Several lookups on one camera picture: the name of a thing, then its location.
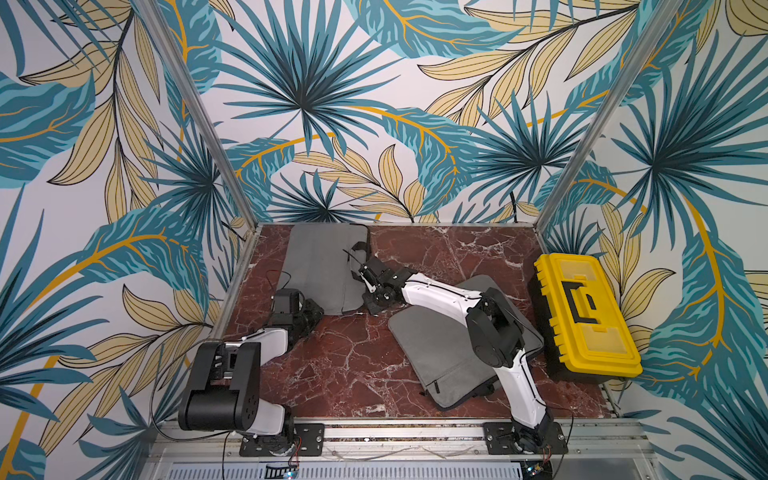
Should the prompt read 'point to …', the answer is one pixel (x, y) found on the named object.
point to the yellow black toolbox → (579, 321)
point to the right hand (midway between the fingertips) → (374, 300)
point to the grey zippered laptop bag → (323, 262)
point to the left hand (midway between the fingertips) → (323, 310)
